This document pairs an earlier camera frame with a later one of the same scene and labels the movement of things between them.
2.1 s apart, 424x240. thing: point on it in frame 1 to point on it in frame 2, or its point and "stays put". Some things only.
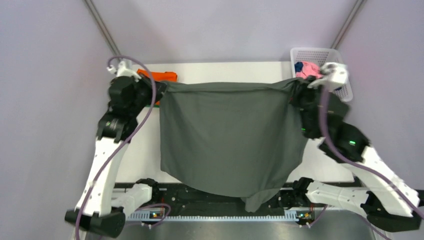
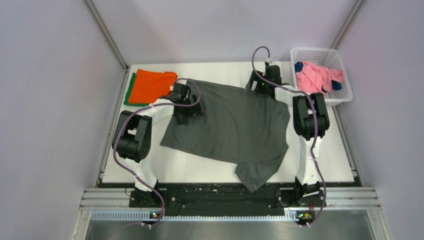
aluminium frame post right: x=354 y=11 stays put
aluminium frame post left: x=97 y=18 stays put
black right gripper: x=302 y=88 to x=255 y=77
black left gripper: x=147 y=82 to x=194 y=110
